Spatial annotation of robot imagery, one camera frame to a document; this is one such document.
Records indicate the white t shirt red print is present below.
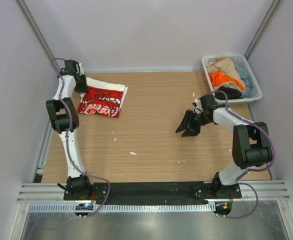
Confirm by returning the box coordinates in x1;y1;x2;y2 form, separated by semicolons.
77;77;128;118

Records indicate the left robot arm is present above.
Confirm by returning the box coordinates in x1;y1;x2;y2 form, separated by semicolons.
45;59;93;200

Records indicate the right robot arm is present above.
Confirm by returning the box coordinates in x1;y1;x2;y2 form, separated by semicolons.
176;94;274;198

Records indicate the black garment in basket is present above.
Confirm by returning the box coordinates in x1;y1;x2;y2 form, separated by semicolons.
215;86;242;100

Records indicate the orange garment in basket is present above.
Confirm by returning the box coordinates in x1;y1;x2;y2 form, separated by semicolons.
209;70;246;92

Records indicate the beige garment in basket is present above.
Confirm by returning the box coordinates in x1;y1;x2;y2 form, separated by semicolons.
205;55;246;90

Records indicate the light blue garment in basket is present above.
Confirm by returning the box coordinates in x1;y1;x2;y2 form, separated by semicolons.
234;64;254;98

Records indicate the white plastic basket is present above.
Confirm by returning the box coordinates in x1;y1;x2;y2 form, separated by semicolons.
201;54;263;104

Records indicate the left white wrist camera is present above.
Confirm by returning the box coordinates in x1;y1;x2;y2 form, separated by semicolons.
77;62;85;76

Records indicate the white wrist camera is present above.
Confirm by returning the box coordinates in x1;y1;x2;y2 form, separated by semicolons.
192;99;203;111
77;62;85;76

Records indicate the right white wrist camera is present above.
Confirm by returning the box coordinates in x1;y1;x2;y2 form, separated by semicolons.
192;99;203;111

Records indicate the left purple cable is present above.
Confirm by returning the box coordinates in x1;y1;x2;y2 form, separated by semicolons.
50;57;112;217

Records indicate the purple cable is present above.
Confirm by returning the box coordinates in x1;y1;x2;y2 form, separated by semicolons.
50;57;112;217
198;90;277;220

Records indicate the left corner aluminium post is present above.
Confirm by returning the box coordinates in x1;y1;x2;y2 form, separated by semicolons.
15;0;60;72

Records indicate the corner aluminium post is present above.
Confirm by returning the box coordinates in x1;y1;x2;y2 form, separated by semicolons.
15;0;60;72
244;0;283;60

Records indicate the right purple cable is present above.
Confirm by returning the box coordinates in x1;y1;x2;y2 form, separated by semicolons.
198;90;277;220

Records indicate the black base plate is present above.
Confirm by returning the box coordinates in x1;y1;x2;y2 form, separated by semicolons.
58;181;242;206

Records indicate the white slotted cable duct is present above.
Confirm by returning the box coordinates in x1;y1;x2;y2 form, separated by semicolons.
28;202;216;213

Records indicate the aluminium rail frame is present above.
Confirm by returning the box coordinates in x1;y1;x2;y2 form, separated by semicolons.
16;180;290;203

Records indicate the right corner aluminium post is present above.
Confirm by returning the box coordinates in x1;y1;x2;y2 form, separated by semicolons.
244;0;283;60

